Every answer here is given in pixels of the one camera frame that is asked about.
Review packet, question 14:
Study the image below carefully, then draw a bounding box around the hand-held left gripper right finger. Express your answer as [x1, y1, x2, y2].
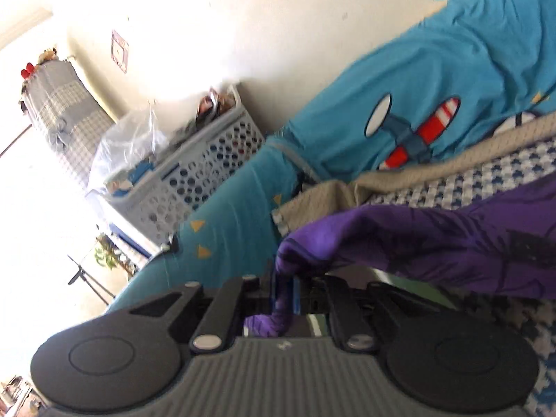
[290, 275, 435, 353]

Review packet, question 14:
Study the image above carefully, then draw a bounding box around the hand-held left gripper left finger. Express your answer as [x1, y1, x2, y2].
[128, 273, 284, 354]

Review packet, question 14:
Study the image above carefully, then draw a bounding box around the purple floral shirt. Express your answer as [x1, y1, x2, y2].
[242, 179, 556, 340]

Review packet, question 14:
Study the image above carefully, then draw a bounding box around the teal cover with yellow triangles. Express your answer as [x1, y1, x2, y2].
[105, 136, 323, 314]

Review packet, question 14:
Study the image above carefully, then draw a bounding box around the white perforated laundry basket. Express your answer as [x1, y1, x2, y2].
[86, 84, 267, 249]

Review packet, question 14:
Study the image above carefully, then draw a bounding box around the green potted plant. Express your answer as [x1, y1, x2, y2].
[95, 234, 136, 275]

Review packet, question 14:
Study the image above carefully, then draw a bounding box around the black stand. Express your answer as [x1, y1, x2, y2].
[66, 253, 119, 305]

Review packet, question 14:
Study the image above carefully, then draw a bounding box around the clear plastic bag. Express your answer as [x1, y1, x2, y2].
[86, 103, 171, 197]

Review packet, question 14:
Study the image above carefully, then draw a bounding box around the houndstooth sofa cover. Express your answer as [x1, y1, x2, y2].
[270, 112, 556, 417]

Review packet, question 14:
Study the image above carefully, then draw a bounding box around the blue cover with white script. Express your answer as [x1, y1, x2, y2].
[278, 0, 556, 175]

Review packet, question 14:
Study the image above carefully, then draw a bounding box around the pink frame wall sticker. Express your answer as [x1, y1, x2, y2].
[110, 30, 132, 73]

